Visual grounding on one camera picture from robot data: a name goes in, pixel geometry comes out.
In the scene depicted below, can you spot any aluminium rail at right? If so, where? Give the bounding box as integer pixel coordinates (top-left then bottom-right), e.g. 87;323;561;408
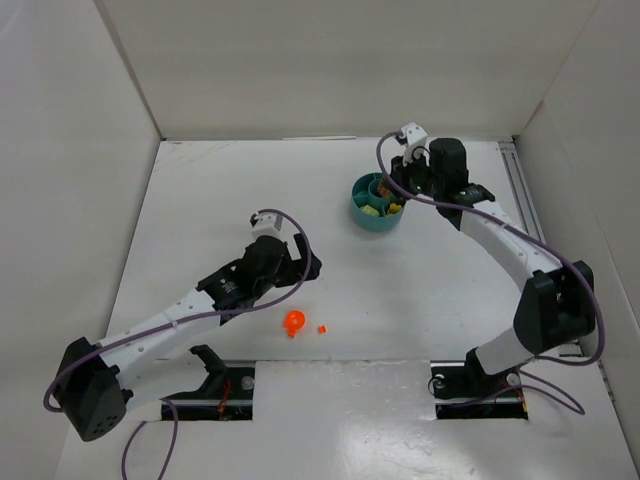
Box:
498;141;545;242

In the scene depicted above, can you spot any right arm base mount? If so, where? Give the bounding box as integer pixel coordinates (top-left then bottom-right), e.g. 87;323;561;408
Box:
428;361;528;420

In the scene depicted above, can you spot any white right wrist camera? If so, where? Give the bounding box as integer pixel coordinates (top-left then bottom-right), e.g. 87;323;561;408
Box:
396;122;428;165

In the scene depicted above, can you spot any brown lego plate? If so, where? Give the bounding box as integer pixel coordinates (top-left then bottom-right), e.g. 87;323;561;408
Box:
376;180;392;198

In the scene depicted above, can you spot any light green curved lego brick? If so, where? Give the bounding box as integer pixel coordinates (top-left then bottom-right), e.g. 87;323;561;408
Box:
360;205;380;217

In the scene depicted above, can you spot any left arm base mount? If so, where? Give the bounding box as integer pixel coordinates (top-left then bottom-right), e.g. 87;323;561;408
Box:
168;344;256;422

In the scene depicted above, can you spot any teal round divided container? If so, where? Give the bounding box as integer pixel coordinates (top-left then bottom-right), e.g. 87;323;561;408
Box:
350;173;404;233

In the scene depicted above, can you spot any orange plastic ring disc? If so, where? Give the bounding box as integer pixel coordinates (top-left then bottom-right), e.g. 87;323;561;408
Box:
283;310;306;338

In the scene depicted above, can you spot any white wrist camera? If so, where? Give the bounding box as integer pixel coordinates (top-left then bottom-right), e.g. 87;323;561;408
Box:
250;212;283;240
396;122;428;165

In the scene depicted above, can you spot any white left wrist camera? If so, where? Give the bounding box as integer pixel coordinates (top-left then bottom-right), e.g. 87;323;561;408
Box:
250;212;283;240

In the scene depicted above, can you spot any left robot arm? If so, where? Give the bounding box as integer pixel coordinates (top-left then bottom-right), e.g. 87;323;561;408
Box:
44;233;322;442

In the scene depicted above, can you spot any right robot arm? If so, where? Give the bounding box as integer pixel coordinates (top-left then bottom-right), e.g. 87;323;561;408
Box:
385;134;603;399

